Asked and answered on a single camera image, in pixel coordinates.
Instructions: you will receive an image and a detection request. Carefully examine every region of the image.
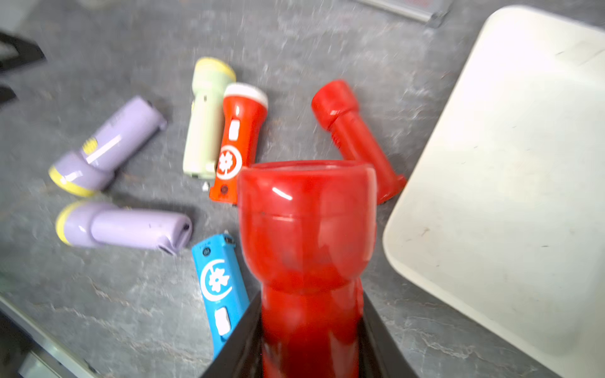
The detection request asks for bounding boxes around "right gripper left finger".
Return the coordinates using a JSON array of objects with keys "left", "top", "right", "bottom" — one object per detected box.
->
[{"left": 200, "top": 292, "right": 263, "bottom": 378}]

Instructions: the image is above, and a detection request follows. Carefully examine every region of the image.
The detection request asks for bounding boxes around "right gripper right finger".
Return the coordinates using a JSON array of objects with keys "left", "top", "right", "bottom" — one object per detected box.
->
[{"left": 359, "top": 292, "right": 418, "bottom": 378}]

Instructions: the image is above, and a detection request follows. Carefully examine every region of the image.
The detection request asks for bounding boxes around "blue flashlight white logo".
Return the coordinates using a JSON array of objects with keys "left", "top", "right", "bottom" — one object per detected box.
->
[{"left": 192, "top": 233, "right": 250, "bottom": 357}]

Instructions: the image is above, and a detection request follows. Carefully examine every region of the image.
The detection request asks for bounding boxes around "purple flashlight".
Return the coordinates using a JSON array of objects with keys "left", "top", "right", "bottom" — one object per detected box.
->
[
  {"left": 48, "top": 96, "right": 168, "bottom": 198},
  {"left": 55, "top": 201, "right": 193, "bottom": 255}
]

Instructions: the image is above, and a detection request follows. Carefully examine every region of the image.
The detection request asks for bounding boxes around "pale green flashlight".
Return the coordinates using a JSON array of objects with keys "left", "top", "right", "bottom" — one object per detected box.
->
[{"left": 183, "top": 57, "right": 236, "bottom": 182}]

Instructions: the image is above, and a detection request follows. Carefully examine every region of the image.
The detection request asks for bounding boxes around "red flashlight white logo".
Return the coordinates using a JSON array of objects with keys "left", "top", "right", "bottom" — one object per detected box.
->
[{"left": 210, "top": 83, "right": 269, "bottom": 205}]

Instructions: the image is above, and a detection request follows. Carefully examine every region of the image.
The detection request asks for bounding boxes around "white plastic storage tray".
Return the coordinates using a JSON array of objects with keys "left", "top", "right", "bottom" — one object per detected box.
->
[{"left": 383, "top": 6, "right": 604, "bottom": 377}]

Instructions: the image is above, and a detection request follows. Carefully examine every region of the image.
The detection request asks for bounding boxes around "silver aluminium first-aid case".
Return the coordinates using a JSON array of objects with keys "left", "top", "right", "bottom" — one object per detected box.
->
[{"left": 358, "top": 0, "right": 454, "bottom": 28}]

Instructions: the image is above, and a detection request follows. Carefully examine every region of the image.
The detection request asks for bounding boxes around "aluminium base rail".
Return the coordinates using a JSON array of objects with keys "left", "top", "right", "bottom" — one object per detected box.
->
[{"left": 1, "top": 297, "right": 99, "bottom": 378}]

